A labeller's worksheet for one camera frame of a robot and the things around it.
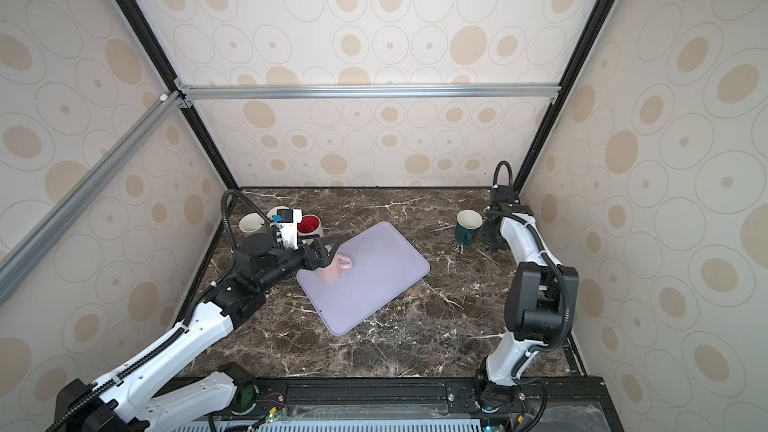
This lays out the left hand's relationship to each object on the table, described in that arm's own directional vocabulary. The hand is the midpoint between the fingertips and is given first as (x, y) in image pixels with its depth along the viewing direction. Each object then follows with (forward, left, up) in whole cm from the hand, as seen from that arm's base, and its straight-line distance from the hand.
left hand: (337, 236), depth 71 cm
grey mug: (+22, +36, -24) cm, 48 cm away
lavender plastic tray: (+10, -10, -31) cm, 34 cm away
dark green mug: (+21, -39, -22) cm, 49 cm away
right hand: (+12, -46, -18) cm, 51 cm away
